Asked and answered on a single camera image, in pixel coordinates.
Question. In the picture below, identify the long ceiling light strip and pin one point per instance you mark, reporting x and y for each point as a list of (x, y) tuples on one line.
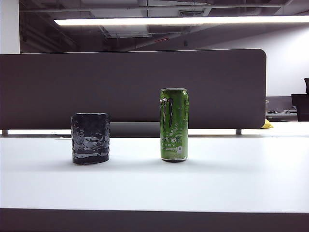
[(169, 20)]

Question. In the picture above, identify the dark background cabinet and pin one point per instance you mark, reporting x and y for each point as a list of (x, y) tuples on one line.
[(300, 107)]

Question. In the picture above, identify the dark grey desk divider panel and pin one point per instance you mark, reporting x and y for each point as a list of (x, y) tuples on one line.
[(96, 87)]

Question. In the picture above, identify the small yellow object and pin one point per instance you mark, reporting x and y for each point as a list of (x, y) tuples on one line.
[(267, 124)]

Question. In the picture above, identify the dark textured glass cup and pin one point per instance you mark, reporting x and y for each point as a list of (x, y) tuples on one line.
[(90, 140)]

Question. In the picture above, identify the grey background desk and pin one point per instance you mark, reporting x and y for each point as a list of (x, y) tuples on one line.
[(280, 104)]

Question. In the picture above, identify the grey divider support foot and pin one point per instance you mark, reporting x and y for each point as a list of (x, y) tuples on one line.
[(239, 131), (5, 132)]

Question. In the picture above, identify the green energy drink can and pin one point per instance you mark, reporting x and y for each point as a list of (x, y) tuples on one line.
[(173, 125)]

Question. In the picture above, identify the red ceiling strip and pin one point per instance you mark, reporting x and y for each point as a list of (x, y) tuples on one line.
[(161, 39)]

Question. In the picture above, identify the black office chair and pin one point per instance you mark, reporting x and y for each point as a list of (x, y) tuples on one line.
[(306, 85)]

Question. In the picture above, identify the ceiling air vent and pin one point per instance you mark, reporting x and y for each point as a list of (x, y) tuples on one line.
[(192, 12)]

